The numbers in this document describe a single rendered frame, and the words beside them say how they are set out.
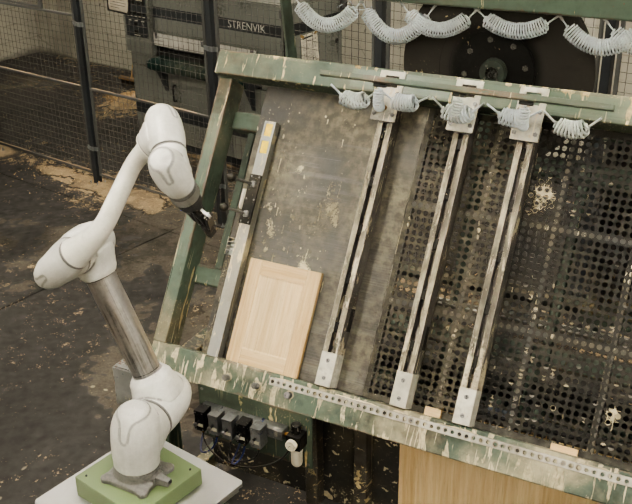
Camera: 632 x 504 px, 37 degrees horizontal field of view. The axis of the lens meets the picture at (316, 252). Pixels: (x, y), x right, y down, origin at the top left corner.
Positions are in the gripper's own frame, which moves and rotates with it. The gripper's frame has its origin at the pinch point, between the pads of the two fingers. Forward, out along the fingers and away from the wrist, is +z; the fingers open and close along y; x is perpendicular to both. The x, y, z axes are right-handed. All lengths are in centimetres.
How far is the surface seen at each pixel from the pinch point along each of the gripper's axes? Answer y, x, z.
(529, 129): -55, -96, 36
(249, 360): 3, 15, 86
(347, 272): -18, -29, 65
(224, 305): 23, 3, 79
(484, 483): -91, 2, 116
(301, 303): -5, -13, 76
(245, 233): 29, -24, 69
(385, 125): -3, -81, 48
